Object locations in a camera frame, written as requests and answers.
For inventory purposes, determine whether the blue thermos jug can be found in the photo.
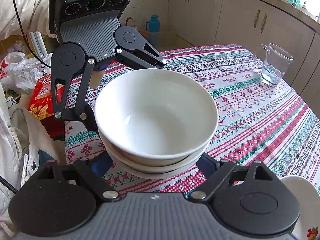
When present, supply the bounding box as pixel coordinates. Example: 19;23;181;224
146;14;160;47

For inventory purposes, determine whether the white jacket forearm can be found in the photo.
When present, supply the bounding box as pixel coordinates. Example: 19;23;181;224
1;0;56;40

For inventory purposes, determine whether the white plastic bag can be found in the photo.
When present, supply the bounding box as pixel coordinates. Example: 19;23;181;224
1;52;50;94

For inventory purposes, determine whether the white bowl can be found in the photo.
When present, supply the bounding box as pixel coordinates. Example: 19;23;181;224
103;140;209;180
94;69;219;164
98;131;209;174

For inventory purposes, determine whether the red cardboard box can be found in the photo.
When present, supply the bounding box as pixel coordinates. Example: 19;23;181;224
28;74;65;138

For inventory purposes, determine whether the fruit plate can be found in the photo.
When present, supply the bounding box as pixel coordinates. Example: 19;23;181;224
280;176;320;239

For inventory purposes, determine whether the glass mug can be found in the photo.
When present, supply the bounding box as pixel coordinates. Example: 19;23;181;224
253;43;294;85

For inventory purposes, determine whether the patterned tablecloth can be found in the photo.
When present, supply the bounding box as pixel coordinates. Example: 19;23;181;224
65;44;319;196

